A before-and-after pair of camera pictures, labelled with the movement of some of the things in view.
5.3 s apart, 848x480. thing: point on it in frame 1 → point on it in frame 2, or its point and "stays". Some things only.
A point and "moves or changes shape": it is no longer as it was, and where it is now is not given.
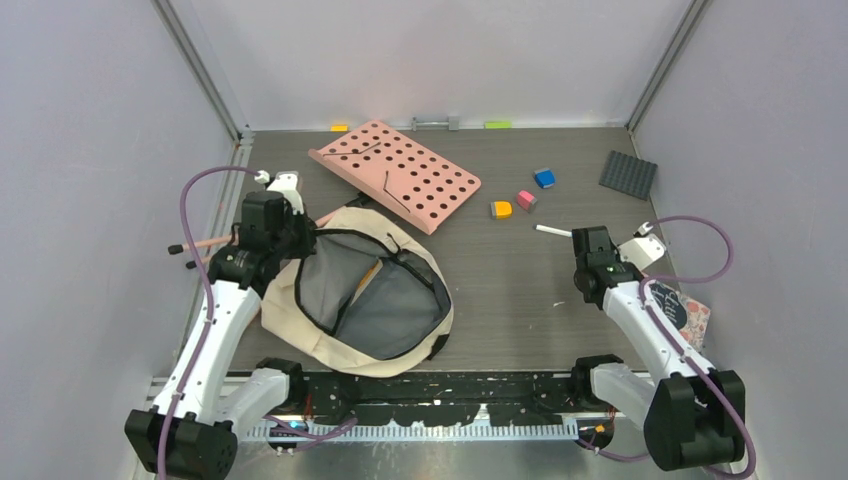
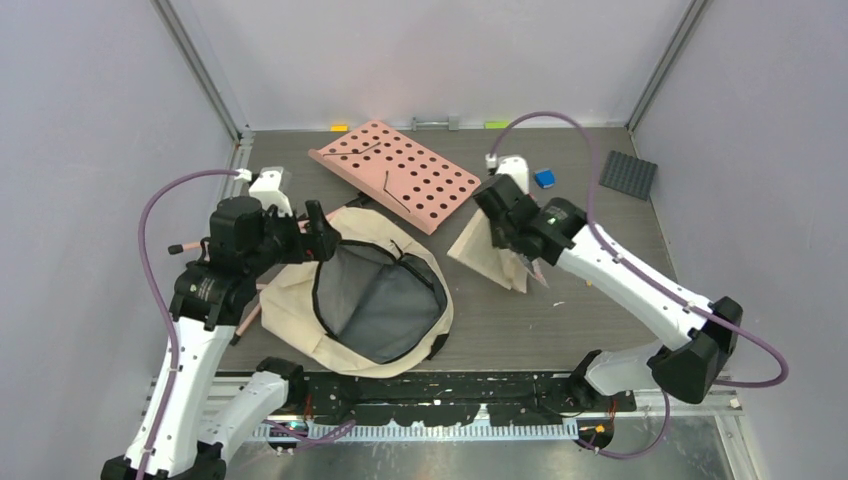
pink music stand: (388, 168) stays
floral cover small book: (689, 319) moves or changes shape
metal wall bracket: (450, 122) stays
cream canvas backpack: (368, 299) stays
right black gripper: (614, 247) → (497, 239)
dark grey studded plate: (629, 174) stays
